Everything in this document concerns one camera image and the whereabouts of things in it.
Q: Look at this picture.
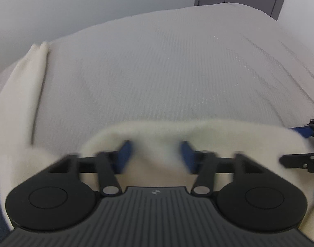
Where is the cream sweater with navy stripes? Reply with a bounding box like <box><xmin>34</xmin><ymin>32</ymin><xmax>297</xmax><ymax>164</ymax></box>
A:
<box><xmin>0</xmin><ymin>43</ymin><xmax>314</xmax><ymax>241</ymax></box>

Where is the grey bed cover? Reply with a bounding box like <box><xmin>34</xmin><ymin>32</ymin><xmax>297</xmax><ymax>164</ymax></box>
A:
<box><xmin>0</xmin><ymin>3</ymin><xmax>314</xmax><ymax>133</ymax></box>

